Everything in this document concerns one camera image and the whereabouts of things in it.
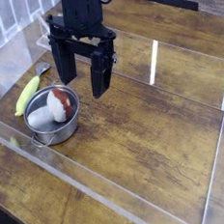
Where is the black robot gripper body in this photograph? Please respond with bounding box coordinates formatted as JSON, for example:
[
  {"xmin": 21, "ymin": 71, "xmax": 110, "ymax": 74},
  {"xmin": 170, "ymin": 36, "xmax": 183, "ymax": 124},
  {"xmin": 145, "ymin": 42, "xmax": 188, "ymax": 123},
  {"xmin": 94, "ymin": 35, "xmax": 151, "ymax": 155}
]
[{"xmin": 46, "ymin": 0, "xmax": 116, "ymax": 63}]

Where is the black bar on table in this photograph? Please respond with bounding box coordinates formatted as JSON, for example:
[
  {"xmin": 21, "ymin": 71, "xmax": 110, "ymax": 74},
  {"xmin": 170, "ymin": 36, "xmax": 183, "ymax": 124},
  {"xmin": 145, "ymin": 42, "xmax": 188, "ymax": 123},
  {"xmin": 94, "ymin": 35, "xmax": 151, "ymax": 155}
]
[{"xmin": 146, "ymin": 0, "xmax": 199, "ymax": 11}]

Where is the silver metal pot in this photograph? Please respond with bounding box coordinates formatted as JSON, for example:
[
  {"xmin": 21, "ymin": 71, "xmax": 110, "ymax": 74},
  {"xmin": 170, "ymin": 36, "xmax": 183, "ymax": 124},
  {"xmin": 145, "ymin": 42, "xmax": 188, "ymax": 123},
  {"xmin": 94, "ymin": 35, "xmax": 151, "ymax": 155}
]
[{"xmin": 24, "ymin": 85, "xmax": 80, "ymax": 146}]

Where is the clear acrylic triangular stand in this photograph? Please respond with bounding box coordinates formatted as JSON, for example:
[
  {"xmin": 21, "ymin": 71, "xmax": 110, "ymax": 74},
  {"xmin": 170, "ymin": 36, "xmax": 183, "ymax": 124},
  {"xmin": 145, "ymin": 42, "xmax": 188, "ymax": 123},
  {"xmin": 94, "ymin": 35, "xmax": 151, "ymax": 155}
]
[{"xmin": 37, "ymin": 16, "xmax": 51, "ymax": 51}]

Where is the yellow handled metal spatula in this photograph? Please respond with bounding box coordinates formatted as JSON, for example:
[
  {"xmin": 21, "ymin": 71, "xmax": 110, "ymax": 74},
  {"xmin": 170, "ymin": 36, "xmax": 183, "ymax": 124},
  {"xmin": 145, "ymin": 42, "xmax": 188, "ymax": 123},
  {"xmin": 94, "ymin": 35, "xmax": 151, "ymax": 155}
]
[{"xmin": 15, "ymin": 62, "xmax": 50, "ymax": 116}]

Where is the red and white plush mushroom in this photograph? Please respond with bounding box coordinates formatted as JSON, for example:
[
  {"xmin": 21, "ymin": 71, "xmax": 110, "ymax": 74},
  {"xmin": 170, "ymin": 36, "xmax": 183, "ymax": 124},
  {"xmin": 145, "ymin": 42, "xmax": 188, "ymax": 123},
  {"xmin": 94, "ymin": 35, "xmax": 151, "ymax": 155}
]
[{"xmin": 27, "ymin": 88, "xmax": 71, "ymax": 129}]

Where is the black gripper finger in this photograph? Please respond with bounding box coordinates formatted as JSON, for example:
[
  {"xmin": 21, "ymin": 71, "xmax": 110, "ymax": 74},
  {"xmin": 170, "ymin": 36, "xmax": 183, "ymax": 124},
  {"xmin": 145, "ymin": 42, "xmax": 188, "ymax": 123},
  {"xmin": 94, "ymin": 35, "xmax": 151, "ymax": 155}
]
[
  {"xmin": 49, "ymin": 37, "xmax": 76, "ymax": 85},
  {"xmin": 90, "ymin": 50, "xmax": 113, "ymax": 98}
]

